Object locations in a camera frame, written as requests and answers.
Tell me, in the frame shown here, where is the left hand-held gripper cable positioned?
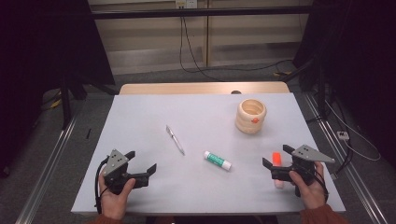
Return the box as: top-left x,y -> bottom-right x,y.
93,157 -> 109,216

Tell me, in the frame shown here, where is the person's left hand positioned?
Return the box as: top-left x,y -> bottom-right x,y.
98,170 -> 137,220

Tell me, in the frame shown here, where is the black curtain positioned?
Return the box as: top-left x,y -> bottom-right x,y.
292,0 -> 396,169
0,0 -> 116,178

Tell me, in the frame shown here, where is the black stand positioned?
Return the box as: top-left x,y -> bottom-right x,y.
281,59 -> 329,120
59,74 -> 120,130

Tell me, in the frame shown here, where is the orange highlighter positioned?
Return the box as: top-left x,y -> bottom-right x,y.
271,151 -> 285,189

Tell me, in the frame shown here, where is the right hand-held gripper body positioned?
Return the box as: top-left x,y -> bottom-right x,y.
270,144 -> 336,187

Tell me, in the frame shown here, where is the white wall socket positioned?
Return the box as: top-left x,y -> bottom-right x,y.
175,0 -> 199,9

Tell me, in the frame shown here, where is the white table mat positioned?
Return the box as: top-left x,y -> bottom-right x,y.
70,92 -> 347,217

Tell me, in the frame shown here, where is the metal floor rail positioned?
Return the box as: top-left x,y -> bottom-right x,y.
15,115 -> 78,224
303,92 -> 389,224

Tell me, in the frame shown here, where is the hand-held gripper cable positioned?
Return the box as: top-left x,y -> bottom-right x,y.
312,172 -> 330,203
93,157 -> 109,216

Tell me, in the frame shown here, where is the right hand-held gripper cable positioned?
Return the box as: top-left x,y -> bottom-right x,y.
312,172 -> 330,203

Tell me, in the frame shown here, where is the white floor cable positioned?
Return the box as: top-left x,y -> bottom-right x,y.
325,99 -> 382,162

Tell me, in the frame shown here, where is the wooden table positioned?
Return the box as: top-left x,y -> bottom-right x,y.
119,81 -> 290,96

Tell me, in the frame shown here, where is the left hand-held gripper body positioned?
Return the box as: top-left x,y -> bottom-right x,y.
102,148 -> 150,195

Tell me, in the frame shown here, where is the beige ribbed pen holder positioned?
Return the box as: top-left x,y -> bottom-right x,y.
234,98 -> 268,135

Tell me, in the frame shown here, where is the silver pen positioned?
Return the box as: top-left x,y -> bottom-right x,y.
165,124 -> 186,156

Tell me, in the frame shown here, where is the black horizontal bar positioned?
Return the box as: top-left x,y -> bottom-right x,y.
91,5 -> 314,21

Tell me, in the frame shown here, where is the person's right hand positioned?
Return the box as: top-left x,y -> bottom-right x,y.
289,161 -> 329,210

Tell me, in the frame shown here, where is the white green glue stick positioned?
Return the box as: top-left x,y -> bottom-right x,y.
204,150 -> 233,172

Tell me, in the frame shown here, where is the black floor cable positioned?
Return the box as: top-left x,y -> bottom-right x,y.
334,99 -> 355,175

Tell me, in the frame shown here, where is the black wall cable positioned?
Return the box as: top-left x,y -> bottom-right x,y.
181,17 -> 223,82
178,7 -> 294,75

